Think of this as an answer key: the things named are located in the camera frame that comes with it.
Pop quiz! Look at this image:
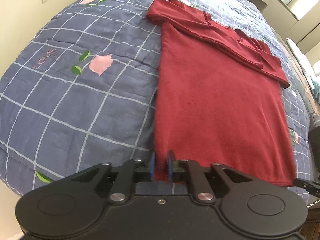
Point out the light floral pillow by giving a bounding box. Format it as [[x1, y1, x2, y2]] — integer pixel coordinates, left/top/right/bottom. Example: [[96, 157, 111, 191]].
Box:
[[285, 38, 319, 102]]

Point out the blue plaid floral quilt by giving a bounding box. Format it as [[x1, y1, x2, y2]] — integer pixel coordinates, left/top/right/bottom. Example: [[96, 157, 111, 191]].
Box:
[[1, 0, 311, 196]]

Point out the red long sleeve shirt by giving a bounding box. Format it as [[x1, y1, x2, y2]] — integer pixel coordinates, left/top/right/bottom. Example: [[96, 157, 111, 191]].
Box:
[[146, 0, 296, 187]]

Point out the beige window desk cabinet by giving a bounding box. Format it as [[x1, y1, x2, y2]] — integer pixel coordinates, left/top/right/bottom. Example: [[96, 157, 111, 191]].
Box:
[[249, 0, 319, 61]]

